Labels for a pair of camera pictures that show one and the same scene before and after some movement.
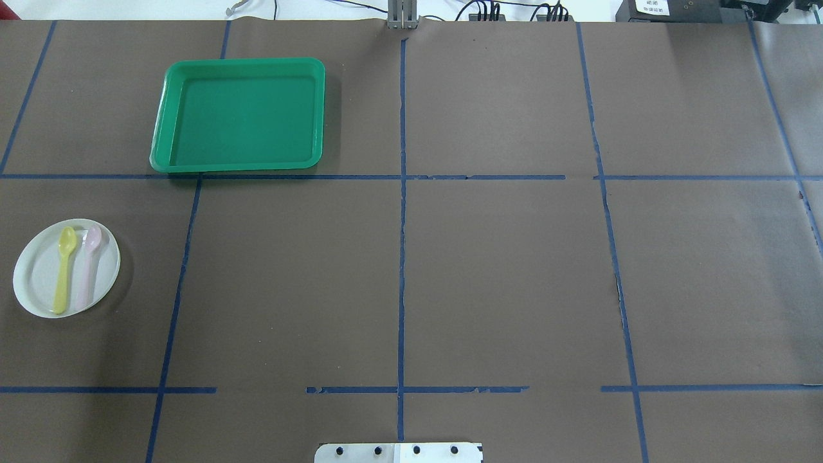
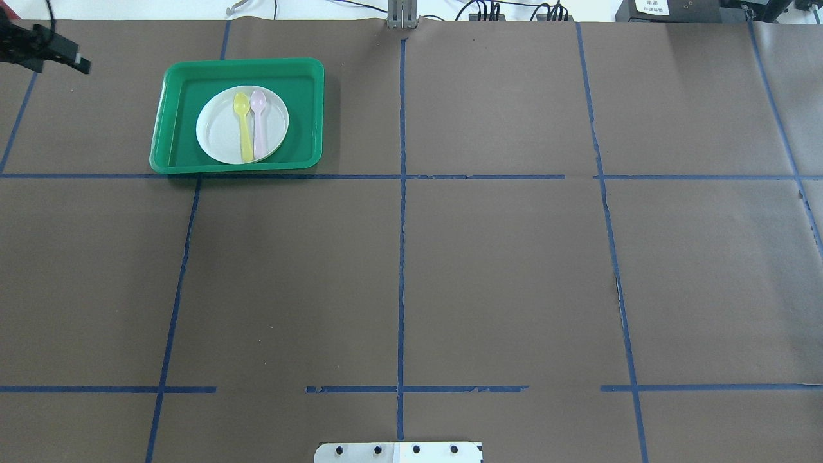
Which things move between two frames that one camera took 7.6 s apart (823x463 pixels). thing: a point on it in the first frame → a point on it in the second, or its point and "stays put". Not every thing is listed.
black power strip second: (544, 17) stays put
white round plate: (36, 271) → (218, 124)
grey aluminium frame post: (402, 14) stays put
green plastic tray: (227, 114) stays put
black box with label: (683, 11) stays put
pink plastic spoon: (85, 294) → (258, 99)
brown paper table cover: (568, 242) stays put
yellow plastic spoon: (67, 242) → (242, 103)
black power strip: (474, 17) stays put
